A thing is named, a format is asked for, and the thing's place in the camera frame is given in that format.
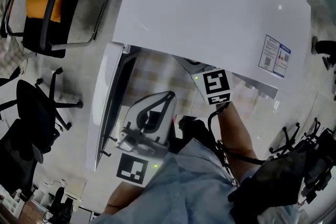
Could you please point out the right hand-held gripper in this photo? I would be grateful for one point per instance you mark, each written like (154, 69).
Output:
(215, 84)

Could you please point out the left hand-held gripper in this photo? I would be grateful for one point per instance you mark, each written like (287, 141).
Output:
(136, 144)

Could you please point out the person's left forearm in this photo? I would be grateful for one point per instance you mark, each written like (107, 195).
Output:
(123, 199)

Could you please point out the person's right forearm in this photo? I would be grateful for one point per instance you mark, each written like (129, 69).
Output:
(236, 131)

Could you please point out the person's dark trouser legs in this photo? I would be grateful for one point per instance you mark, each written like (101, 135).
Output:
(194, 133)

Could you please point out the blue white label sticker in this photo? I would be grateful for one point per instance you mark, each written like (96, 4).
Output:
(274, 56)

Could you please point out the person's light blue shirt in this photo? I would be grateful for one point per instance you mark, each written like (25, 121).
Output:
(183, 186)

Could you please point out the black swivel office chair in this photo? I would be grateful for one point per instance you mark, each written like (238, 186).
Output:
(18, 154)
(34, 102)
(309, 144)

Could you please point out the black chair with orange cushion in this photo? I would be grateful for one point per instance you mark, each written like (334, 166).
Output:
(50, 15)

